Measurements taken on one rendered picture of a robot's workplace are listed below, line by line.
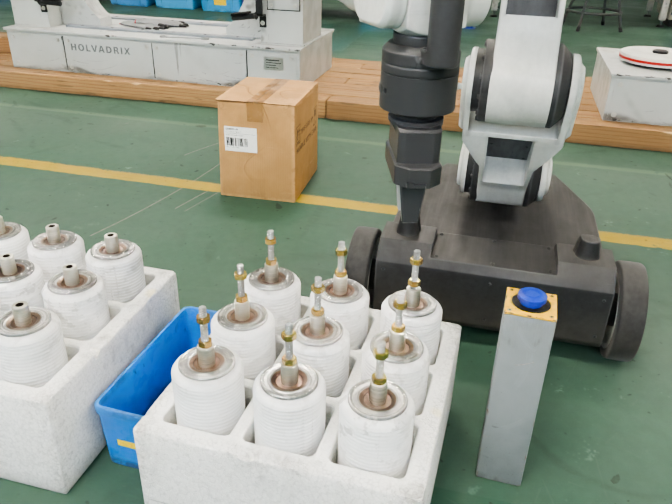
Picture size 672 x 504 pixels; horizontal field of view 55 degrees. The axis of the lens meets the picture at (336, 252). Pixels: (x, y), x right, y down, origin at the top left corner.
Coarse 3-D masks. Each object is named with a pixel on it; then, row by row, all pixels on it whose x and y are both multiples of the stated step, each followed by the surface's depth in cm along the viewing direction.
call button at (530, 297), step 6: (522, 288) 91; (528, 288) 91; (534, 288) 92; (522, 294) 90; (528, 294) 90; (534, 294) 90; (540, 294) 90; (546, 294) 90; (522, 300) 90; (528, 300) 89; (534, 300) 89; (540, 300) 89; (546, 300) 89; (528, 306) 90; (534, 306) 89; (540, 306) 90
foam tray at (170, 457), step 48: (432, 384) 96; (144, 432) 86; (192, 432) 86; (240, 432) 86; (336, 432) 86; (432, 432) 87; (144, 480) 90; (192, 480) 87; (240, 480) 84; (288, 480) 82; (336, 480) 79; (384, 480) 79; (432, 480) 93
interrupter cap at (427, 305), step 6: (396, 294) 104; (420, 294) 104; (426, 294) 104; (390, 300) 102; (420, 300) 103; (426, 300) 102; (432, 300) 102; (390, 306) 100; (420, 306) 101; (426, 306) 101; (432, 306) 101; (408, 312) 99; (414, 312) 99; (420, 312) 99; (426, 312) 99; (432, 312) 100
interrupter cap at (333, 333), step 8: (304, 320) 97; (328, 320) 97; (336, 320) 96; (296, 328) 95; (304, 328) 95; (328, 328) 95; (336, 328) 95; (304, 336) 93; (312, 336) 93; (320, 336) 94; (328, 336) 93; (336, 336) 93; (304, 344) 92; (312, 344) 91; (320, 344) 91; (328, 344) 92
